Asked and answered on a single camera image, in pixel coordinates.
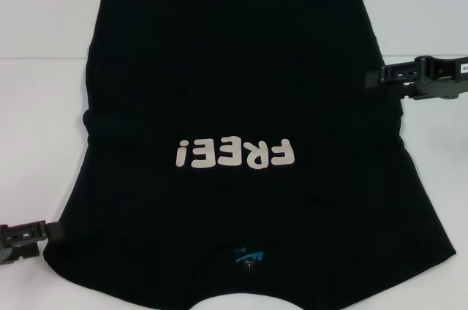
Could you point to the black shirt with FREE print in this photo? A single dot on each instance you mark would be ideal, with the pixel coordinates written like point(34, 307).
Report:
point(234, 68)

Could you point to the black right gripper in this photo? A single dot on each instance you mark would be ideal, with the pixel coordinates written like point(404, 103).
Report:
point(449, 68)

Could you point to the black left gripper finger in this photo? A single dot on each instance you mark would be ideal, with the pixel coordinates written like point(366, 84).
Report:
point(55, 231)
point(14, 253)

